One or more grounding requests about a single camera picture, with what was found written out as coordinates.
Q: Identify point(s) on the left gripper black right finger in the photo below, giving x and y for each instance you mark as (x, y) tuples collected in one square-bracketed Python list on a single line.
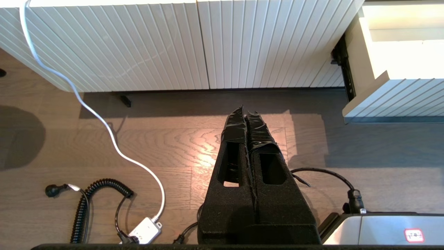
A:
[(284, 215)]

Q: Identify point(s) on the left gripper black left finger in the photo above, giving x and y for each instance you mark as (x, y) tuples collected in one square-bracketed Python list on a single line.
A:
[(225, 215)]

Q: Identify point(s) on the white fluted drawer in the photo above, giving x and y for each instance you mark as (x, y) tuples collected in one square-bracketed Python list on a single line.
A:
[(399, 97)]

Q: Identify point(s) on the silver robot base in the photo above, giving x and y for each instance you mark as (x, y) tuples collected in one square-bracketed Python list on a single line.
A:
[(381, 231)]

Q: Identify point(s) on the white long TV cabinet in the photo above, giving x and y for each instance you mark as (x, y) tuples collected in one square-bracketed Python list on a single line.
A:
[(173, 41)]

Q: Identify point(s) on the white adapter box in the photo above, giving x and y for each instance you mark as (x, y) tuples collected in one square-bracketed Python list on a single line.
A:
[(145, 231)]

